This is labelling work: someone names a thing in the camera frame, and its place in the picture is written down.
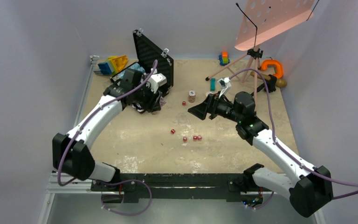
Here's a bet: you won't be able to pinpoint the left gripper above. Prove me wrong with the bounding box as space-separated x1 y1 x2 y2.
132 81 162 113

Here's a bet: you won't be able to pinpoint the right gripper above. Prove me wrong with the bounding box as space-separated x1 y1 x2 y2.
188 91 242 123

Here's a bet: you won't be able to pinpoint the red 100 chip stack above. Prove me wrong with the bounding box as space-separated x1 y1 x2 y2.
188 90 196 103

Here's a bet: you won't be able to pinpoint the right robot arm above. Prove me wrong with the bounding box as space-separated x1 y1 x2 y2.
187 91 334 217

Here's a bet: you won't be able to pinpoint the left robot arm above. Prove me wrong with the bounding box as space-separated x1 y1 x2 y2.
52 69 167 191

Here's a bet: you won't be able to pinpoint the teal block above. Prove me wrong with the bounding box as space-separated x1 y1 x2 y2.
210 78 216 91

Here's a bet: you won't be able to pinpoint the light blue chip row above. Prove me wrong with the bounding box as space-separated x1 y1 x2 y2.
128 62 146 74

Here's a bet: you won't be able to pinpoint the black poker chip case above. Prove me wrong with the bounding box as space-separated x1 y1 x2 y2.
110 29 174 114

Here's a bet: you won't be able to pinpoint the blue yellow lego bricks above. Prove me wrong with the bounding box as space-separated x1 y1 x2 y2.
97 56 128 76

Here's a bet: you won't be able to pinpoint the wooden rolling pin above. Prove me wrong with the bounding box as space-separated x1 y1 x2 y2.
250 71 287 88

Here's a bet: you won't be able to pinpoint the orange C-clamp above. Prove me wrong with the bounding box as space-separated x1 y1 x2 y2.
260 59 284 78

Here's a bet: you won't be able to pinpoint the pink music stand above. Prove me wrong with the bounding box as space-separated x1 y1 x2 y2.
205 0 319 81

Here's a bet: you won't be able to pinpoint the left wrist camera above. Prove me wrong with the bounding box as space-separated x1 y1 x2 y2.
148 73 167 93

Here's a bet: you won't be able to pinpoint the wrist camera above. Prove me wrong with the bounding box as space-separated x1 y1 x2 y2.
217 77 232 98
148 73 167 93

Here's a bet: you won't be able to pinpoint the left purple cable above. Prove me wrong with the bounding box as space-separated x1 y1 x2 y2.
57 59 158 216

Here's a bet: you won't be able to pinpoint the purple cable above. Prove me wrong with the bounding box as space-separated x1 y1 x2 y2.
57 59 158 216
228 68 358 211

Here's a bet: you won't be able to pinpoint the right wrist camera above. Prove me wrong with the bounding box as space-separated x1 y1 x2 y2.
217 77 232 98

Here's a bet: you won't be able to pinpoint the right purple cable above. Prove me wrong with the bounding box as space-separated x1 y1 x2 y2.
228 68 358 211

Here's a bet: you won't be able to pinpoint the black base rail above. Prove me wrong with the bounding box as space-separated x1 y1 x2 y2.
91 173 264 203

